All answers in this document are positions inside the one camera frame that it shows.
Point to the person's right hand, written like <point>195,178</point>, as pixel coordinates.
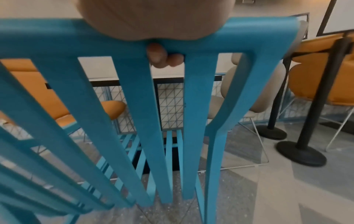
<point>143,19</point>

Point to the blue wooden slat-back chair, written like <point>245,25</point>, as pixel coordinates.
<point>155,113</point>

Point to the orange upholstered chair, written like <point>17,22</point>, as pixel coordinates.
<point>323,72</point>
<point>38,94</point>

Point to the beige upholstered chair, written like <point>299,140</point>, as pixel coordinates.
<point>262,87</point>

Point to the black stanchion post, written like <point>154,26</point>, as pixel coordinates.
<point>318,105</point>
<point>278,94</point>

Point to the black framed wall panel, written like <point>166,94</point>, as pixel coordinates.
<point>323,17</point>

